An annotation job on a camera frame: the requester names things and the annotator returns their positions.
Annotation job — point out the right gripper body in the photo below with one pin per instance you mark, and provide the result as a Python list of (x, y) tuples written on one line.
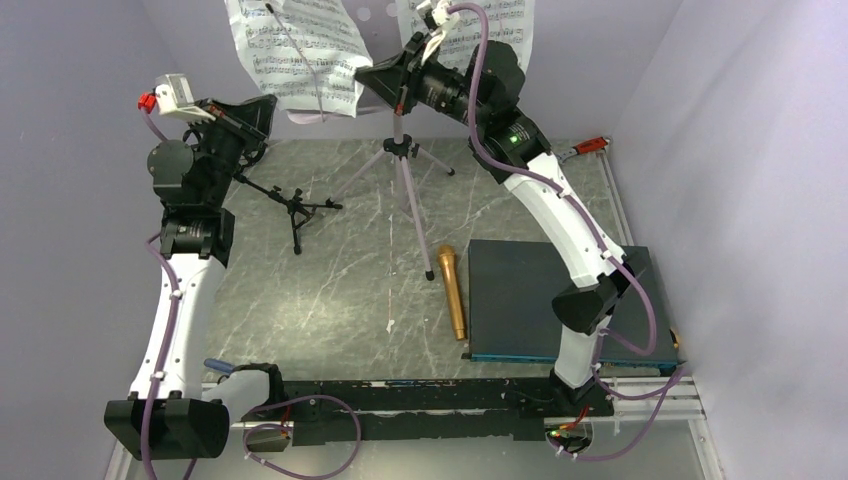
[(439, 87)]

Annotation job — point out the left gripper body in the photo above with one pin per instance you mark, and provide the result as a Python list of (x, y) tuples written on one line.
[(221, 139)]

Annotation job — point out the lilac music stand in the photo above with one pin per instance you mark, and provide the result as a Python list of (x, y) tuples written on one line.
[(401, 148)]

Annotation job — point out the sheet music page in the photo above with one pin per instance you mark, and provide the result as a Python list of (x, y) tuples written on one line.
[(510, 22), (303, 52)]

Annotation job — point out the black microphone stand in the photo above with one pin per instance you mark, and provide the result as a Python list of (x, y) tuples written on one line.
[(300, 212)]

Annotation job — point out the gold microphone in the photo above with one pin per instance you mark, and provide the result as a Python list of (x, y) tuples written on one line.
[(447, 260)]

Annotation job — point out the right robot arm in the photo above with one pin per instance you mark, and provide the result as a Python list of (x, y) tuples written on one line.
[(512, 148)]

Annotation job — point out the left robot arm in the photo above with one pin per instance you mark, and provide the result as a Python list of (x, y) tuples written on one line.
[(168, 415)]

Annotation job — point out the dark blue flat box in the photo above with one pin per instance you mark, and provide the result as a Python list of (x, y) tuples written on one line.
[(511, 286)]

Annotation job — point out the blue pen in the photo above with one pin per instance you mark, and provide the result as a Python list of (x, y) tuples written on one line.
[(218, 365)]

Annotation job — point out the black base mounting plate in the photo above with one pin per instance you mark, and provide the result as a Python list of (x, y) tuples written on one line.
[(346, 410)]

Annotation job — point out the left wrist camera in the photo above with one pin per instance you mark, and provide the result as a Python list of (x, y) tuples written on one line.
[(173, 98)]

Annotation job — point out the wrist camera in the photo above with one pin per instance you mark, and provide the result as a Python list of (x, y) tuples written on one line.
[(173, 98), (439, 20)]

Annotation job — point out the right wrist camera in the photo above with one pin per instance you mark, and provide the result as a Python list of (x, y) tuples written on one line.
[(439, 20)]

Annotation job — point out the orange handled adjustable wrench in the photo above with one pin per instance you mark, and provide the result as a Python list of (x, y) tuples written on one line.
[(585, 147)]

